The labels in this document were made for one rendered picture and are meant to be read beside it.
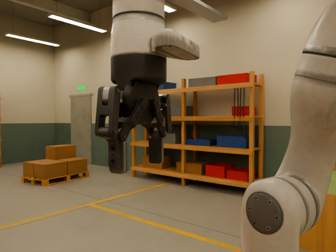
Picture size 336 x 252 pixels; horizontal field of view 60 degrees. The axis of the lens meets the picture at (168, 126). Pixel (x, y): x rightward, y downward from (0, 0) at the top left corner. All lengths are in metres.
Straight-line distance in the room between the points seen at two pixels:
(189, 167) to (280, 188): 5.62
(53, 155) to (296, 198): 6.89
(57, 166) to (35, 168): 0.43
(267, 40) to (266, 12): 0.53
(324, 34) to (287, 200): 0.22
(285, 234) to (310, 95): 0.19
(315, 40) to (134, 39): 0.23
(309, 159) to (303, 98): 0.10
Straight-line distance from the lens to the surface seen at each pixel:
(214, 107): 6.26
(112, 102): 0.34
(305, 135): 0.46
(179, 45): 0.35
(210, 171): 5.73
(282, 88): 5.71
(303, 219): 0.45
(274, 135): 5.73
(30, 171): 6.92
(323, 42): 0.42
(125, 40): 0.38
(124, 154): 0.36
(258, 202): 0.45
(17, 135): 10.40
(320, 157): 0.47
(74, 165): 6.97
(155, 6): 0.40
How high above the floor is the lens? 1.36
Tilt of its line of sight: 1 degrees down
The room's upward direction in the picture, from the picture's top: straight up
